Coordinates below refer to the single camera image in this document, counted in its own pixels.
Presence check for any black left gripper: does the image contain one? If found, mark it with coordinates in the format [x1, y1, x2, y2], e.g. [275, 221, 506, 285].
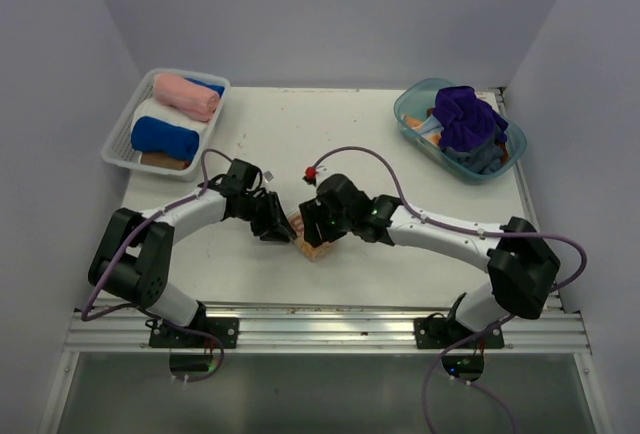
[238, 190, 296, 242]

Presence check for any orange blue printed towel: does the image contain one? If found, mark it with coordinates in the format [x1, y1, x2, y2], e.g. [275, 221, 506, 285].
[287, 209, 334, 262]

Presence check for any royal blue towel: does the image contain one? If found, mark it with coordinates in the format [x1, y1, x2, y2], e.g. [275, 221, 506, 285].
[131, 117, 200, 161]

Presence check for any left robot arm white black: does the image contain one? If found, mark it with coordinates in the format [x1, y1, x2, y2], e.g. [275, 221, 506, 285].
[82, 159, 296, 347]

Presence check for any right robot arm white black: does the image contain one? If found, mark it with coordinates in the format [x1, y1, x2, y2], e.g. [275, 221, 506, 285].
[299, 167, 560, 347]

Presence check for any orange towel in tub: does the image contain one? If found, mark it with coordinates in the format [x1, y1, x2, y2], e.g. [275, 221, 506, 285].
[402, 115, 425, 130]

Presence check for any teal transparent plastic tub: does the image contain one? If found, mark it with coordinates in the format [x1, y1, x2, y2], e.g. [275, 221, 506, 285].
[393, 78, 527, 184]

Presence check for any purple towel in tub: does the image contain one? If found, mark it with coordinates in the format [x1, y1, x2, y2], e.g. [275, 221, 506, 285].
[432, 86, 509, 152]

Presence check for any blue rolled towel in basket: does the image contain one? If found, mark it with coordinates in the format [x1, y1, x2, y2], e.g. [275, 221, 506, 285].
[186, 77, 225, 98]

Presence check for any grey-blue towel in tub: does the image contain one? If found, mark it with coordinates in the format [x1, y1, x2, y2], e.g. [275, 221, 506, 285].
[444, 145, 503, 175]

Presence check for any pink rolled towel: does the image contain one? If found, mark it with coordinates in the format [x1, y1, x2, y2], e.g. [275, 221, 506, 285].
[153, 72, 221, 122]

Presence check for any white plastic mesh basket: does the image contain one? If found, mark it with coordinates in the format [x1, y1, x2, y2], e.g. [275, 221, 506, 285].
[101, 69, 230, 181]

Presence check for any white rolled towel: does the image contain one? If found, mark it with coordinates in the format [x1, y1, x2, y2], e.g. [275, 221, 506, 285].
[130, 98, 208, 134]

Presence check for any aluminium mounting rail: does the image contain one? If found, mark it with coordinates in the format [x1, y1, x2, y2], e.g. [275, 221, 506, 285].
[63, 306, 591, 354]

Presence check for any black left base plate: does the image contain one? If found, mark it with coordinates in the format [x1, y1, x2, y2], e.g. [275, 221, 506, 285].
[145, 317, 240, 349]

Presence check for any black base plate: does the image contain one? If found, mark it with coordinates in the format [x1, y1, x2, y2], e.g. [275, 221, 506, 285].
[413, 313, 505, 350]
[145, 317, 240, 349]

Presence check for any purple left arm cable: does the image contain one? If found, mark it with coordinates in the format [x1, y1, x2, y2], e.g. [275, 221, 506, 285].
[80, 148, 236, 385]

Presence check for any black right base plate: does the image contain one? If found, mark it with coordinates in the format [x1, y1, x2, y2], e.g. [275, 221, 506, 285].
[413, 313, 505, 350]

